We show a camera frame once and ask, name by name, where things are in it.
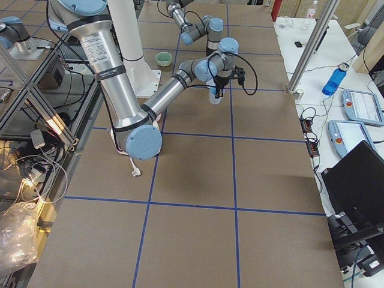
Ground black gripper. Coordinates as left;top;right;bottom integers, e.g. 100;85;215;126
213;69;232;98

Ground light blue cup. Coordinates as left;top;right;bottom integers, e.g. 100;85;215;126
209;88;221;105

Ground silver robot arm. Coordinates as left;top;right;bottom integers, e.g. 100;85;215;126
157;0;224;56
47;1;239;160

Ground green bowl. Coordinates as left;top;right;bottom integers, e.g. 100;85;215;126
155;52;173;67

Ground cream white toaster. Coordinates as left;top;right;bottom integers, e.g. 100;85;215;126
113;113;163;160

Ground black power strip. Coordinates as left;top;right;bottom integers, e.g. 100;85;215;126
300;118;320;158

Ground blue water bottle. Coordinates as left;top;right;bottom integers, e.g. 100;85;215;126
322;62;350;95

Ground white toaster plug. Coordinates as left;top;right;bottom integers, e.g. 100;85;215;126
130;157;142;177

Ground clear plastic bottle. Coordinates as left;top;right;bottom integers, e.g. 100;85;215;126
305;0;318;19

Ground lower teach pendant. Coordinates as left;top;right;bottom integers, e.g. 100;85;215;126
328;120;376;158

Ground teach pendant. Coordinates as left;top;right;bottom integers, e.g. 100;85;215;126
341;89;383;127
328;120;376;158

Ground upper teach pendant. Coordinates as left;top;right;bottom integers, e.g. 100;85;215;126
341;89;383;127

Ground black laptop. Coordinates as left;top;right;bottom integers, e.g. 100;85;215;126
321;141;383;225

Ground crumpled plastic bag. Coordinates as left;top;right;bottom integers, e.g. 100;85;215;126
1;202;38;276

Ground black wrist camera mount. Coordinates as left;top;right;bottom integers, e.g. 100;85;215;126
230;66;245;86

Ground white pedestal column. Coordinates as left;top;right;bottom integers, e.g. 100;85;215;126
107;0;161;98

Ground aluminium frame post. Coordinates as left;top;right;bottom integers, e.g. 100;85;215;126
286;0;340;100

